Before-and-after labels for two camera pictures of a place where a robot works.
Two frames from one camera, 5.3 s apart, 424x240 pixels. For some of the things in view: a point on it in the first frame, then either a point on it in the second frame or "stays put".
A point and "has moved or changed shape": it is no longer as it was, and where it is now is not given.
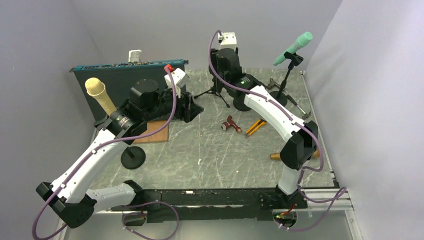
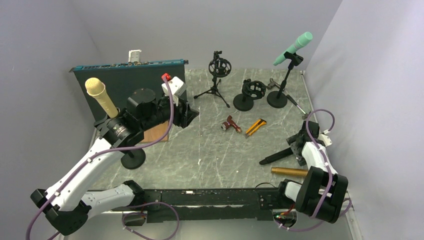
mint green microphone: x=301 y=41 stays put
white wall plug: x=134 y=55 stays put
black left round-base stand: x=132 y=157 stays put
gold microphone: x=277 y=155 has moved or changed shape
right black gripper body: x=214 y=68 to x=300 y=158
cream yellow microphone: x=96 y=88 stays put
